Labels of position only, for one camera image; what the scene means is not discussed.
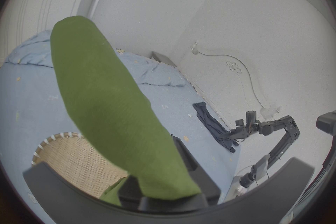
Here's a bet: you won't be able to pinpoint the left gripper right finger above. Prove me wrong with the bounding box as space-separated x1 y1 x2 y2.
171 134 220 205

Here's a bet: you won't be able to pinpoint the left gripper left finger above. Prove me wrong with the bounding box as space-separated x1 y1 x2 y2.
118 175 143 205

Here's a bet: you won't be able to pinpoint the green shorts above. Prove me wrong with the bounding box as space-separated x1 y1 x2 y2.
50 16 202 207

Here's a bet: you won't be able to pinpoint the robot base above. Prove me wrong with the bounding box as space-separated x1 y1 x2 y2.
224 175 250 202

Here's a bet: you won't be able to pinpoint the dark blue garment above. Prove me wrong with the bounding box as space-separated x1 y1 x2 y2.
193 102 237 154

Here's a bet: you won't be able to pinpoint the round woven basket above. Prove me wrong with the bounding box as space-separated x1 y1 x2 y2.
31 132 131 198

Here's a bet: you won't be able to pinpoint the pale blue quilt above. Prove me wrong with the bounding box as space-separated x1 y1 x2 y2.
5 30 188 87

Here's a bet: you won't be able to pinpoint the grey bedside table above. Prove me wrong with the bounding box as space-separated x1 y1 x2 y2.
151 51 179 69

